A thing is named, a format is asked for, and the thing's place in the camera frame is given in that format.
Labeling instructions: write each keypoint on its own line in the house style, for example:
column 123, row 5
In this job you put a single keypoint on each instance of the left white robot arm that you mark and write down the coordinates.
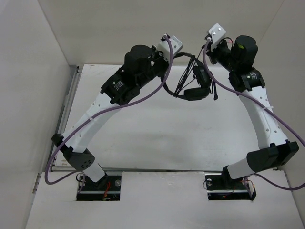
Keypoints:
column 121, row 90

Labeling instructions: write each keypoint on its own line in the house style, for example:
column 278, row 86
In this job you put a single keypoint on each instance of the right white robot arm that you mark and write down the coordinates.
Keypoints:
column 274, row 147

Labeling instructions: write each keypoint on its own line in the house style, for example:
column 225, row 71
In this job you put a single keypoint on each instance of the black headphones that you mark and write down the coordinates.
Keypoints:
column 195, row 83

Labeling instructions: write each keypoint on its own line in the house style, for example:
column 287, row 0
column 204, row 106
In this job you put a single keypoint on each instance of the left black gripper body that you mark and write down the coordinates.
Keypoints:
column 159, row 67

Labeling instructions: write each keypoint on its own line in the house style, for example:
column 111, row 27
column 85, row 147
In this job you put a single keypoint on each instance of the left aluminium rail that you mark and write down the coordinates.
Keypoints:
column 75, row 72

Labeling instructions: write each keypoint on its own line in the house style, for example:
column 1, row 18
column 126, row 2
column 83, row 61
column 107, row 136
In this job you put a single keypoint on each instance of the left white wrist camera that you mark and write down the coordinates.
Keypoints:
column 174, row 45

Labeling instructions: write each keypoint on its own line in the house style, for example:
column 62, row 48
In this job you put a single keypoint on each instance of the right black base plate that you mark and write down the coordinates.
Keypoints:
column 239, row 189

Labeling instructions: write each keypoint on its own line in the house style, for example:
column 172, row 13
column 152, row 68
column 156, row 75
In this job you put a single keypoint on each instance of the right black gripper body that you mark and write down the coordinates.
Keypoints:
column 222, row 54

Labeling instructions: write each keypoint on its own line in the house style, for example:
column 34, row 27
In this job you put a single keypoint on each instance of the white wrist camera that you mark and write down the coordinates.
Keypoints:
column 174, row 45
column 215, row 34

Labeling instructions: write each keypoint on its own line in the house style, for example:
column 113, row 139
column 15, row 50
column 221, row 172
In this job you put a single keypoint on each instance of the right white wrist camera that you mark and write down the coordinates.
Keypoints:
column 215, row 34

